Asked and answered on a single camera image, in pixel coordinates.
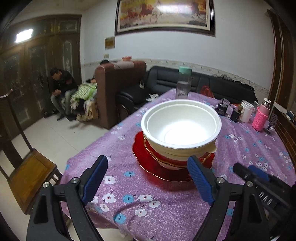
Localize red gold-rimmed plate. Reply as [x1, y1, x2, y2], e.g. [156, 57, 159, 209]
[131, 131, 216, 182]
[143, 138, 215, 170]

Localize cream plastic bowl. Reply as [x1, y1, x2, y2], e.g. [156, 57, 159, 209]
[144, 137, 217, 162]

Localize white paper bowl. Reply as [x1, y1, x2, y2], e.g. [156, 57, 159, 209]
[141, 99, 222, 150]

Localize pink knitted sleeve thermos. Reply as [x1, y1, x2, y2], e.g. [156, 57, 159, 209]
[252, 98, 271, 132]

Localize wooden side cabinet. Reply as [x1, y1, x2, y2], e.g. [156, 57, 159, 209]
[272, 102, 296, 164]

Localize small dark brown-capped bottle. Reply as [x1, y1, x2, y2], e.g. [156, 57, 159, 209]
[230, 108, 241, 123]

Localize wooden chair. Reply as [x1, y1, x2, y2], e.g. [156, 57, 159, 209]
[1, 89, 62, 215]

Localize black phone stand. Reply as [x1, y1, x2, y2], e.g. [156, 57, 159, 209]
[263, 113, 278, 134]

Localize black motor device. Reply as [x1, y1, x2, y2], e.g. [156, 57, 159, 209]
[214, 98, 230, 116]

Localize purple floral tablecloth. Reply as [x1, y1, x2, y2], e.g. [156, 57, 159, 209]
[62, 89, 295, 240]

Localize red bag on sofa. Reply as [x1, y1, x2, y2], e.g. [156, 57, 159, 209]
[200, 85, 215, 98]

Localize clear bottle green lid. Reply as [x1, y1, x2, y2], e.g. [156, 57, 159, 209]
[176, 66, 192, 99]

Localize black leather sofa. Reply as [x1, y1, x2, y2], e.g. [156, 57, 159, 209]
[116, 66, 258, 113]

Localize person under green blanket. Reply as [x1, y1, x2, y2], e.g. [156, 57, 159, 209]
[68, 77, 97, 122]

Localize seated person dark clothes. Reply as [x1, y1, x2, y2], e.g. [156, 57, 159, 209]
[50, 67, 78, 121]

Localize brown armchair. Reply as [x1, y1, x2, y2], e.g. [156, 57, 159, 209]
[94, 60, 147, 129]

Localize dark wooden wardrobe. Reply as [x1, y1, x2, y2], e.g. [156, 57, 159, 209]
[1, 15, 82, 129]

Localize small framed certificate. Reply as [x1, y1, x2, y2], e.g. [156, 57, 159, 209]
[105, 37, 115, 50]

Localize framed painting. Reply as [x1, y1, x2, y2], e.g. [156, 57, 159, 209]
[114, 0, 215, 36]

